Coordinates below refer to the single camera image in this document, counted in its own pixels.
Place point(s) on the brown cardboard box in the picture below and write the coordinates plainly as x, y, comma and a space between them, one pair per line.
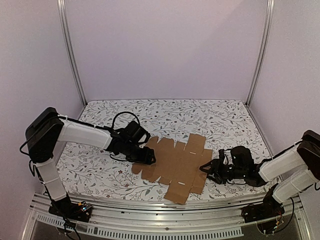
177, 165

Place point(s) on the aluminium front table rail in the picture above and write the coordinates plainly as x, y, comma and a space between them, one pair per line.
118, 219

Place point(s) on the right aluminium frame post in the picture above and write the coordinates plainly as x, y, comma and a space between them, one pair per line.
262, 51

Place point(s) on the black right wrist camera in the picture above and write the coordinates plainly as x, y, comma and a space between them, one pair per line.
240, 156

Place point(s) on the aluminium frame post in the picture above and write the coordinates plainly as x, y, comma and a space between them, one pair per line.
262, 51
62, 11

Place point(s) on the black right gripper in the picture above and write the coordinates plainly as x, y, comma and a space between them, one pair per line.
219, 171

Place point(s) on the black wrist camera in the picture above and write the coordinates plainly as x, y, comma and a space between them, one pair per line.
135, 133
240, 156

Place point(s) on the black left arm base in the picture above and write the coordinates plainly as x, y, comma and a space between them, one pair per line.
80, 211

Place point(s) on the left aluminium frame post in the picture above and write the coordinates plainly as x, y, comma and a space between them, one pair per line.
62, 11

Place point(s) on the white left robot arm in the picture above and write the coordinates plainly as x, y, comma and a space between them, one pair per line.
50, 127

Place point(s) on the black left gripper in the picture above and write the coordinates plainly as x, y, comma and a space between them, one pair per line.
146, 158

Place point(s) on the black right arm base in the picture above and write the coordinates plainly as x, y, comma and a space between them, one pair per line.
267, 209

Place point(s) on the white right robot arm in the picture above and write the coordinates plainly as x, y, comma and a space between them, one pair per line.
302, 159

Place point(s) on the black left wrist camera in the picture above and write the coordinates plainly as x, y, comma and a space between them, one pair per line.
135, 133

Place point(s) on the floral patterned table mat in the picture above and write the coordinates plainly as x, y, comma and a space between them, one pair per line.
87, 170

